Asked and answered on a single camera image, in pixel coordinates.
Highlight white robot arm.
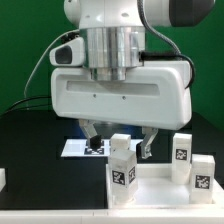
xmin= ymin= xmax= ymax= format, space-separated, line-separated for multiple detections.
xmin=50 ymin=0 xmax=215 ymax=158

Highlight white obstacle left bar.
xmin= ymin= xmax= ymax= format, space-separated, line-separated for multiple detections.
xmin=0 ymin=168 xmax=6 ymax=192

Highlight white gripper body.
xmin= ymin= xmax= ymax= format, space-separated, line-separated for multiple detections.
xmin=51 ymin=61 xmax=192 ymax=130

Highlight grey cable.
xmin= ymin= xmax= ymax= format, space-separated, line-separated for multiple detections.
xmin=23 ymin=29 xmax=81 ymax=101

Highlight white obstacle front bar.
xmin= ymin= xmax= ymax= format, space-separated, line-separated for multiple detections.
xmin=0 ymin=209 xmax=224 ymax=224

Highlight black cables on table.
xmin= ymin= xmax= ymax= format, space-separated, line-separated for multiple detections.
xmin=0 ymin=95 xmax=54 ymax=118

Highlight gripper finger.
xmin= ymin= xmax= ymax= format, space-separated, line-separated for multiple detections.
xmin=79 ymin=119 xmax=102 ymax=149
xmin=140 ymin=127 xmax=158 ymax=159

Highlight paper sheet with markers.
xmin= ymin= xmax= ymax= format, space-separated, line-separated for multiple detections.
xmin=61 ymin=139 xmax=142 ymax=158

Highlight white obstacle bar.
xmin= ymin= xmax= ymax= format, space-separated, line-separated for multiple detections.
xmin=0 ymin=209 xmax=224 ymax=224
xmin=0 ymin=168 xmax=6 ymax=192

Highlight white square table top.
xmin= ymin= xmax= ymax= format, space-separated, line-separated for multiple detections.
xmin=106 ymin=164 xmax=224 ymax=209

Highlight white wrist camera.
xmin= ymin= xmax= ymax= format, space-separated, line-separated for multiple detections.
xmin=49 ymin=37 xmax=85 ymax=67

